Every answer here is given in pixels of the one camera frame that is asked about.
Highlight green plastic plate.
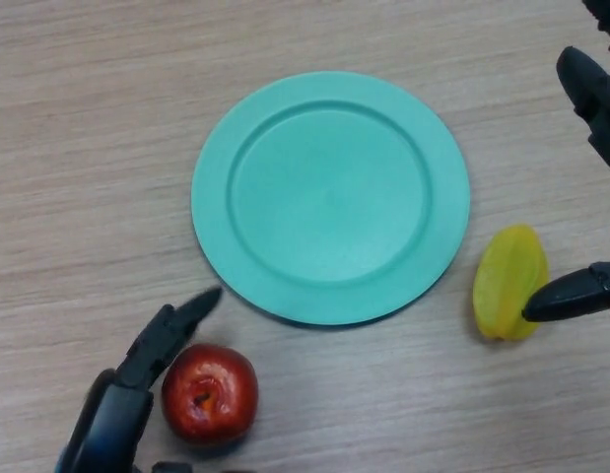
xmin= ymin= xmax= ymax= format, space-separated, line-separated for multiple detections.
xmin=190 ymin=71 xmax=472 ymax=327

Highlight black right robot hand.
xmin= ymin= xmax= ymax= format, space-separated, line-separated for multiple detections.
xmin=520 ymin=0 xmax=610 ymax=324

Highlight yellow starfruit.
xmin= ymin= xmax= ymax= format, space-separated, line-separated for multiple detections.
xmin=472 ymin=224 xmax=551 ymax=342

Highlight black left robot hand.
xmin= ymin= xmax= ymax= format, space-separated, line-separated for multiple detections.
xmin=55 ymin=286 xmax=224 ymax=473

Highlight red apple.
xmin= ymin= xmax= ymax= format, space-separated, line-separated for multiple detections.
xmin=161 ymin=343 xmax=260 ymax=443

